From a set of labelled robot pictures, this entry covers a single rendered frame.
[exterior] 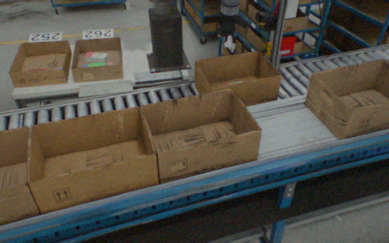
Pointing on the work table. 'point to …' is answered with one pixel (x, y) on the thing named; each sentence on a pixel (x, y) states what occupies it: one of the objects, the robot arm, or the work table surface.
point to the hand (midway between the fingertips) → (229, 45)
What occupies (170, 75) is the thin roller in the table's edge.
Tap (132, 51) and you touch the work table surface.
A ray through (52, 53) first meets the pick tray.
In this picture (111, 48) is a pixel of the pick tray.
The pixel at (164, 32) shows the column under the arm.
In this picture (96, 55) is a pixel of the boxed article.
